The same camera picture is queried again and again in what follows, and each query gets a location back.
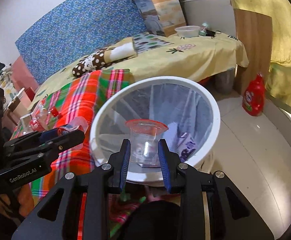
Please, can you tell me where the clear plastic cup red rim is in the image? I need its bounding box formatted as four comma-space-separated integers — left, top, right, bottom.
126, 119, 168, 168

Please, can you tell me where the clear trash bin liner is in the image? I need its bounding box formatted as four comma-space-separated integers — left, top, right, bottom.
95, 82, 214, 174

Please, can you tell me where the white round trash bin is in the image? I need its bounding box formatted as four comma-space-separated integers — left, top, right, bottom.
89, 76, 221, 183

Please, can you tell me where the clear square plastic container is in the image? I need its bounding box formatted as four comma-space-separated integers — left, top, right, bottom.
20, 113, 33, 134

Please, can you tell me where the red green plaid blanket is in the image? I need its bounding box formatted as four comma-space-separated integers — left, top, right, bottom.
10, 68, 146, 240

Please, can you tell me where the pineapple print fabric bundle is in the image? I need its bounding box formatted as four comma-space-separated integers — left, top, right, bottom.
0, 66, 18, 108

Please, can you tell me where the red detergent bottle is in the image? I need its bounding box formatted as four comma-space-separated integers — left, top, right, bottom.
242, 73, 265, 116

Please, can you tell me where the yellow bed sheet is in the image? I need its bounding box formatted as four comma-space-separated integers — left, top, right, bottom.
27, 31, 250, 111

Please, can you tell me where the brown polka dot pillow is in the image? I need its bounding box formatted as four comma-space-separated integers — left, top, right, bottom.
72, 37, 137, 78

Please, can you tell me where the clear plastic bowl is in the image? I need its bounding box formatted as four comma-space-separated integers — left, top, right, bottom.
175, 25, 200, 38

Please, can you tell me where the small green jar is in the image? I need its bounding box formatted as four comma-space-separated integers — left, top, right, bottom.
199, 22, 209, 36

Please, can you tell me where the yellow curtain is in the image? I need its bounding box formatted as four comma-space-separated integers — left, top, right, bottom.
233, 0, 291, 107

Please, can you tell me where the blue floral headboard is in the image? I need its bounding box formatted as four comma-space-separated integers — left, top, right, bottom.
15, 0, 146, 84

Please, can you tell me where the printed bedding package box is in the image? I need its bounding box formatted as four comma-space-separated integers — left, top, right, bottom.
132, 0, 186, 37

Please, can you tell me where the wooden bed footboard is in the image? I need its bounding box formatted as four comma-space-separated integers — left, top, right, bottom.
234, 9, 273, 95

